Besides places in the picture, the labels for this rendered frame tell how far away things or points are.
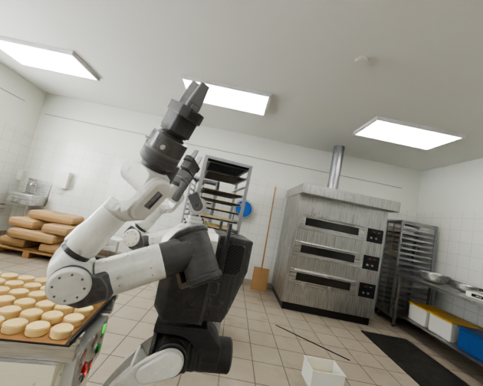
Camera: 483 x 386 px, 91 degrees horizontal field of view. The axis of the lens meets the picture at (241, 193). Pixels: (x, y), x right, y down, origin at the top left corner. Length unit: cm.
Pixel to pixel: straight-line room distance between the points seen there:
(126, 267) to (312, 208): 362
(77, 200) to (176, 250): 521
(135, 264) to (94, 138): 531
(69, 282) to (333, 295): 402
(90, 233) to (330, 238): 383
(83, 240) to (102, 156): 510
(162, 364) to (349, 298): 378
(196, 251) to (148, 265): 12
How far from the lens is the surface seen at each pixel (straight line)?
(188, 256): 63
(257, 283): 476
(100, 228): 60
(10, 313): 97
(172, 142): 55
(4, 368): 95
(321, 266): 417
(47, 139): 636
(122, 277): 63
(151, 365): 95
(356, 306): 455
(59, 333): 85
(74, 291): 62
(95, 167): 569
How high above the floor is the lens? 131
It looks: 5 degrees up
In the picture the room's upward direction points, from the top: 12 degrees clockwise
